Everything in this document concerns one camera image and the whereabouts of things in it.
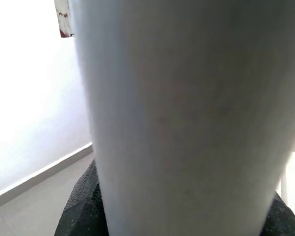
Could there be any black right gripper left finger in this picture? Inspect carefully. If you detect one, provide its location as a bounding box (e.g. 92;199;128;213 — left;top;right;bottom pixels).
54;159;111;236

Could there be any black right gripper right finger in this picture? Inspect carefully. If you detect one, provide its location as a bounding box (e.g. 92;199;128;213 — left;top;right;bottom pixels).
259;191;295;236

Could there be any white plastic table leg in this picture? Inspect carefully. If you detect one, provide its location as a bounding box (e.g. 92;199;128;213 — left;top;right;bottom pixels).
68;0;295;236

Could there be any white red wall hanging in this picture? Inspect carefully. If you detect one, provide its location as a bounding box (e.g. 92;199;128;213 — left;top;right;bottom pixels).
53;0;76;39

